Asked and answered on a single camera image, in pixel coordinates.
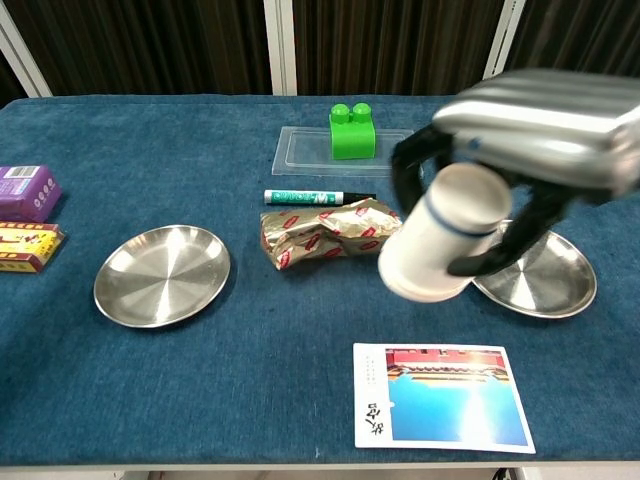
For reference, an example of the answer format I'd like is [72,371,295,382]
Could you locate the gold red snack wrapper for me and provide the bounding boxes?
[259,197,404,272]

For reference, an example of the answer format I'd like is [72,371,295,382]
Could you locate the postcard with blue photo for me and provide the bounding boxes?
[352,342,537,455]

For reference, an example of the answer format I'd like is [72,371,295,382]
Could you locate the green toy building brick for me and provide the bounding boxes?
[328,102,378,161]

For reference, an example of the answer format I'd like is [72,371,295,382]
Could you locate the blue table cloth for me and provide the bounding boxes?
[0,94,640,469]

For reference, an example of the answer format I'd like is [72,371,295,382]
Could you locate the dark pleated curtain panel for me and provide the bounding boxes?
[291,0,507,97]
[496,0,640,86]
[3,0,274,97]
[0,47,29,109]

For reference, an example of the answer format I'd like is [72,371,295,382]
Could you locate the purple cardboard box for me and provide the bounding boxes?
[0,164,64,224]

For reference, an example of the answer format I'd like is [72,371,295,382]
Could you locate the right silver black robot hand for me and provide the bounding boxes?
[389,68,640,279]

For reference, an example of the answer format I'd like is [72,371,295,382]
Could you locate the white paper cup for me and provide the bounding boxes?
[377,162,514,304]

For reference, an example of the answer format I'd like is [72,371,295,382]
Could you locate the round stainless steel plate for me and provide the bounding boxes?
[469,219,599,320]
[93,224,232,330]

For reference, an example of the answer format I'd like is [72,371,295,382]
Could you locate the yellow red flat box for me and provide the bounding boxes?
[0,221,67,274]

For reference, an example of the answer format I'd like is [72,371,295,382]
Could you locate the clear acrylic rectangular tray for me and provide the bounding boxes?
[271,126,417,178]

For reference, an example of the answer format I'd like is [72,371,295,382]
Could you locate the green white marker pen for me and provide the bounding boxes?
[263,189,378,207]

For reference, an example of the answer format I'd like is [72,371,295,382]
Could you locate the white frame post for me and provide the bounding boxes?
[477,0,527,97]
[0,3,54,98]
[263,0,299,97]

